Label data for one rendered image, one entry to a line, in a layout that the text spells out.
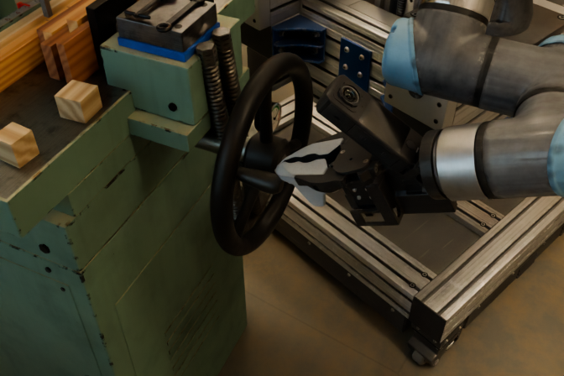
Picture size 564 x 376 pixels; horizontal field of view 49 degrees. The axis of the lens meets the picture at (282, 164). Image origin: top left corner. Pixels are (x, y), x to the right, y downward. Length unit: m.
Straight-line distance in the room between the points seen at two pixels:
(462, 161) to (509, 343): 1.16
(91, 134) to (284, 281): 1.03
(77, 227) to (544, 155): 0.56
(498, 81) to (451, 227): 1.02
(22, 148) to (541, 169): 0.54
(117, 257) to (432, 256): 0.86
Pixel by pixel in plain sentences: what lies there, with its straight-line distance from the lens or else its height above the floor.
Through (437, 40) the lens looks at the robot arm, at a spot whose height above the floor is 1.05.
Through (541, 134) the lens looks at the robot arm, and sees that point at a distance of 0.58.
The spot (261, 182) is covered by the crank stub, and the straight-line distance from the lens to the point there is 0.73.
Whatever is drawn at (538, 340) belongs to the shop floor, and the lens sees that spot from 1.75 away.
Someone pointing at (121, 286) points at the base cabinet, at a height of 0.61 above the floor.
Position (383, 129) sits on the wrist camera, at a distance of 0.63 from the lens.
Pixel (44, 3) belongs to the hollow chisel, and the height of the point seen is 0.97.
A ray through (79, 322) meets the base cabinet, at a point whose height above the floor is 0.58.
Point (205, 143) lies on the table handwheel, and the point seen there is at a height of 0.82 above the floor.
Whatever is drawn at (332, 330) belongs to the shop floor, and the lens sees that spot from 1.65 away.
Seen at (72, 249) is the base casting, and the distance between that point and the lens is 0.85.
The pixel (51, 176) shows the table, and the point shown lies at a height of 0.88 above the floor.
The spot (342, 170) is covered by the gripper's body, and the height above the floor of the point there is 0.94.
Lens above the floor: 1.37
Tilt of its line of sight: 41 degrees down
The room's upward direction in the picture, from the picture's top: straight up
